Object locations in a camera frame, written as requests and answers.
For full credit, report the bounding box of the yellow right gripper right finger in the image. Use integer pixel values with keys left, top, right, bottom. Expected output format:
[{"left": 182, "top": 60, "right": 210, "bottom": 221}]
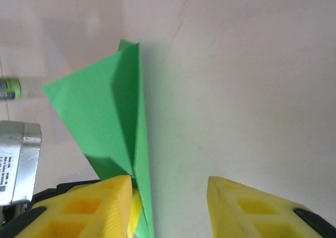
[{"left": 207, "top": 176, "right": 336, "bottom": 238}]

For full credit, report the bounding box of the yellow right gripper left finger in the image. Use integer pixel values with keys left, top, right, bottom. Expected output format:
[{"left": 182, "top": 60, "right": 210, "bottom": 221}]
[{"left": 0, "top": 175, "right": 134, "bottom": 238}]

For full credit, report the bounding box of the green paper sheet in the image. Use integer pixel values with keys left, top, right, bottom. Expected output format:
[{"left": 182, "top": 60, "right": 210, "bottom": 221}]
[{"left": 42, "top": 38, "right": 156, "bottom": 238}]

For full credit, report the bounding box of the small green tape roll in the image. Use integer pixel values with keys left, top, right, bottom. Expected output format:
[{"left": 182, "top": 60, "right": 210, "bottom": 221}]
[{"left": 0, "top": 76, "right": 22, "bottom": 102}]

